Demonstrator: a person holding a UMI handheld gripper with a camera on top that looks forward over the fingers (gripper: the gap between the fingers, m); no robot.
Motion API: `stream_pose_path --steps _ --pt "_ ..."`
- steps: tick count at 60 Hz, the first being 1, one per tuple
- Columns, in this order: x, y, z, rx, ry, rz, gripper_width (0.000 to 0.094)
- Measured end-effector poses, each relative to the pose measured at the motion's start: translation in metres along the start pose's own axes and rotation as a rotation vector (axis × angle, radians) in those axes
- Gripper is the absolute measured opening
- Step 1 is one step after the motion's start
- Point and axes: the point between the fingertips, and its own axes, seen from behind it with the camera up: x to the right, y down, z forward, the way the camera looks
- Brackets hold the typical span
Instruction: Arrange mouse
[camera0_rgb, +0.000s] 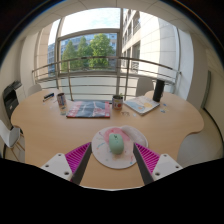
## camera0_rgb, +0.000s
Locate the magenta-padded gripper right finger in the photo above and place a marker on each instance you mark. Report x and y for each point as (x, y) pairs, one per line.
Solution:
(148, 157)

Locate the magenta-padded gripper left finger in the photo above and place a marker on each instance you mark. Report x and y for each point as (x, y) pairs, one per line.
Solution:
(76, 156)

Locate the metal balcony railing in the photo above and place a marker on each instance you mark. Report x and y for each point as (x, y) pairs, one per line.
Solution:
(100, 58)

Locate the black speaker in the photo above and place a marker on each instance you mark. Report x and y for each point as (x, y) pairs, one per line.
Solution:
(158, 90)

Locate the white chair with wooden legs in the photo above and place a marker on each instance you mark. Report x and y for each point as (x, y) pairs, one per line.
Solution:
(8, 135)

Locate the small dark box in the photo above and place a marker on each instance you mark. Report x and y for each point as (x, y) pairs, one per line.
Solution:
(48, 97)

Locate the mint green computer mouse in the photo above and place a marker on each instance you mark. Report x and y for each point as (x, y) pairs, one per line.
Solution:
(116, 144)

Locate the red magazine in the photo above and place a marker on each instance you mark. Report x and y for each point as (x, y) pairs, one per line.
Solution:
(88, 110)

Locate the black office printer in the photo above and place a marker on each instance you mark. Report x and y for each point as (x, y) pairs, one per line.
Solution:
(10, 98)

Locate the round white pink mouse pad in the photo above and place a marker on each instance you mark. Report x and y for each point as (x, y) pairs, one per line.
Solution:
(103, 153)

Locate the white illustrated book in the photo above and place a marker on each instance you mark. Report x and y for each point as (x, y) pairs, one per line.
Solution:
(141, 105)

